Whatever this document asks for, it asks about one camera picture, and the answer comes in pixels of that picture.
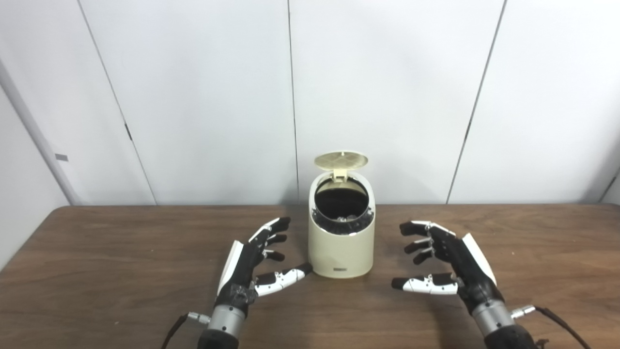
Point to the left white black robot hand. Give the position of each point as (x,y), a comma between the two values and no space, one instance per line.
(237,276)

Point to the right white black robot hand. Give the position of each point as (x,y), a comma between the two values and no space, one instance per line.
(467,266)

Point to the cream-colored round bin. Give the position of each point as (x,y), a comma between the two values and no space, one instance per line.
(341,254)

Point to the cream round bin lid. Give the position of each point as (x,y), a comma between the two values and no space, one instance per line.
(340,160)

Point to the black wall panel hinge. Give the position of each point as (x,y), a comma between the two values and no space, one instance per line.
(128,132)

